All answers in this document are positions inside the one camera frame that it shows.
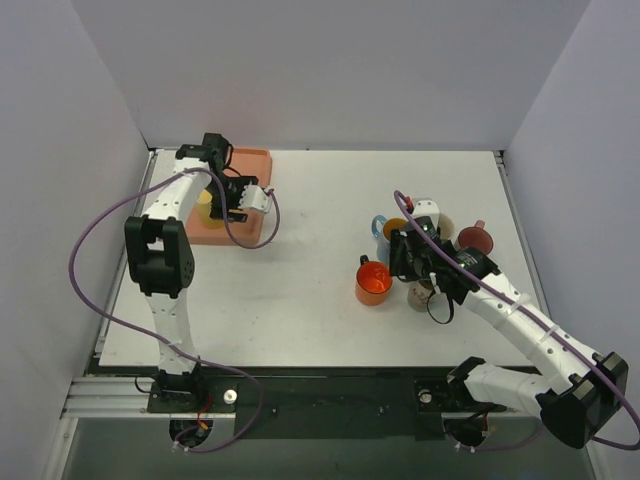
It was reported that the yellow cylinder cup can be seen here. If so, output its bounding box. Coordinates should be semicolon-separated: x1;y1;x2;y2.
194;190;224;230

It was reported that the cream coral-pattern mug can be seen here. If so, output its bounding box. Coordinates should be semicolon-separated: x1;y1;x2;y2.
407;280;434;312

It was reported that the cream seahorse mug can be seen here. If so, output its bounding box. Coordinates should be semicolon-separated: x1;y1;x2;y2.
425;198;455;243

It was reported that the blue mug orange interior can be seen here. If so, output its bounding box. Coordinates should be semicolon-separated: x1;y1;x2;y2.
371;215;407;264

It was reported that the orange black-handled mug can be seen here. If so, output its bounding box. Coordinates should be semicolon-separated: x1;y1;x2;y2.
355;255;392;306

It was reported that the pink ghost pumpkin mug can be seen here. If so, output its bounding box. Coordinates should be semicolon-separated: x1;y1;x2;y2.
454;220;494;255

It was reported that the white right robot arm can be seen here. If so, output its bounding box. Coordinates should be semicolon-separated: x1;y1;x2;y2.
390;217;630;449

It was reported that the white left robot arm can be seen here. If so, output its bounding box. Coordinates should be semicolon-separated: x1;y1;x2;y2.
124;133;258;412

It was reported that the salmon plastic tray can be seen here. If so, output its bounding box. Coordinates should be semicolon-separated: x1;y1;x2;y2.
186;147;273;247

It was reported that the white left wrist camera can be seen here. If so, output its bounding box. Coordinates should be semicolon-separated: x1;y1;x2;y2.
238;185;273;215

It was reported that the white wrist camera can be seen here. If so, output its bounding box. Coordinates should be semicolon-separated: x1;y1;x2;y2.
238;185;273;215
411;198;440;225

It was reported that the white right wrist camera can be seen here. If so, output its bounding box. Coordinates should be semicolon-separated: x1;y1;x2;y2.
411;198;440;225

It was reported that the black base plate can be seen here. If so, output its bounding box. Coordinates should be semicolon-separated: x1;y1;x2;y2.
146;367;497;448

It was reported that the aluminium front rail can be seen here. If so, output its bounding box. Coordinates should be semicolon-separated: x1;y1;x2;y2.
60;377;599;420

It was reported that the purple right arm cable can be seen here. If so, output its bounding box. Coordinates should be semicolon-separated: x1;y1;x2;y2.
393;188;640;454

